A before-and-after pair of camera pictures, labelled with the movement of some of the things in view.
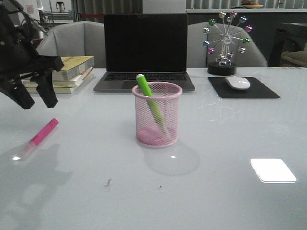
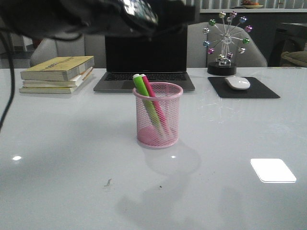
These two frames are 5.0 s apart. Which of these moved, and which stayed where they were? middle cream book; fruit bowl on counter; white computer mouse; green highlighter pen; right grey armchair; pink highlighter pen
Moved: pink highlighter pen; green highlighter pen
Stayed: fruit bowl on counter; white computer mouse; right grey armchair; middle cream book
